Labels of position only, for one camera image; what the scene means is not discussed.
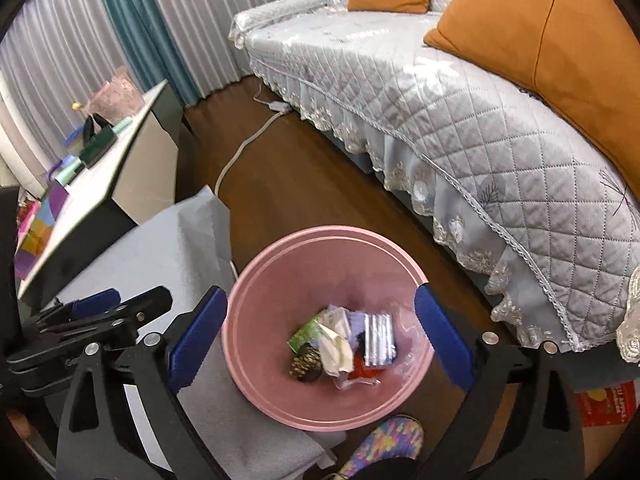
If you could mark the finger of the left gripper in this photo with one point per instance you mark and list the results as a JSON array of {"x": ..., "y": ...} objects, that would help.
[
  {"x": 80, "y": 308},
  {"x": 142, "y": 309}
]

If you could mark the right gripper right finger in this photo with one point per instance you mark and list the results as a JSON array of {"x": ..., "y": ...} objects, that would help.
[{"x": 543, "y": 436}]

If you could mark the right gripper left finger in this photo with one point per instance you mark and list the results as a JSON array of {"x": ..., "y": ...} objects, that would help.
[{"x": 98, "y": 437}]

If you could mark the green snack packet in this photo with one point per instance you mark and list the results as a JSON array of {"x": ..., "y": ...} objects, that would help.
[{"x": 308, "y": 333}]

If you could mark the clear plastic wrapper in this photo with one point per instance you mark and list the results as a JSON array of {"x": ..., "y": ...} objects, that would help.
[{"x": 379, "y": 341}]

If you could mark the brown patterned wrapper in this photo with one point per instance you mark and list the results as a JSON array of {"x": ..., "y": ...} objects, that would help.
[{"x": 306, "y": 365}]

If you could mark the large red plastic bag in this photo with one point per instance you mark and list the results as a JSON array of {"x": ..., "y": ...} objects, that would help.
[{"x": 360, "y": 371}]

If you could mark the purple foam net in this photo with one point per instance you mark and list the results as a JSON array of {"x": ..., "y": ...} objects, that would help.
[{"x": 357, "y": 324}]

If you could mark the pink plastic trash bin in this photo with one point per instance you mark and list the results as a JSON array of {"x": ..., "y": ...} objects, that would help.
[{"x": 289, "y": 282}]

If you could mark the person left hand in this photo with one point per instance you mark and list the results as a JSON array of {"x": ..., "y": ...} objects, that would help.
[{"x": 20, "y": 424}]

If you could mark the colourful gift box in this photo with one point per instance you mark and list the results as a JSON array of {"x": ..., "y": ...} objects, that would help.
[{"x": 36, "y": 229}]

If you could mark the white top coffee table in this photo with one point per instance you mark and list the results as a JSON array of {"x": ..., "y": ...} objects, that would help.
[{"x": 132, "y": 182}]

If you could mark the colourful slipper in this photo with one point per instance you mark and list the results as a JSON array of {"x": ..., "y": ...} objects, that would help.
[{"x": 398, "y": 438}]

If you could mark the dark green oval basket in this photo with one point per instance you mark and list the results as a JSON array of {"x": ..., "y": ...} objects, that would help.
[{"x": 97, "y": 146}]

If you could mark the pink fabric basket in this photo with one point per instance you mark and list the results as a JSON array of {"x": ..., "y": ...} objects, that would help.
[{"x": 117, "y": 99}]

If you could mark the grey quilted sofa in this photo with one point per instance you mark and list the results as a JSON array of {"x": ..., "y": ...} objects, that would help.
[{"x": 516, "y": 193}]

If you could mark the grey curtains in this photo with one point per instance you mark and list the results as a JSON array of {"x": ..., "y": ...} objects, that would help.
[{"x": 56, "y": 52}]

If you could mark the teal curtain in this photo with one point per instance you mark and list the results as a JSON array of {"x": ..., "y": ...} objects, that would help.
[{"x": 150, "y": 48}]

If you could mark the near orange cushion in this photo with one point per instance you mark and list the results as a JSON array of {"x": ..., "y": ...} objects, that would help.
[{"x": 580, "y": 56}]

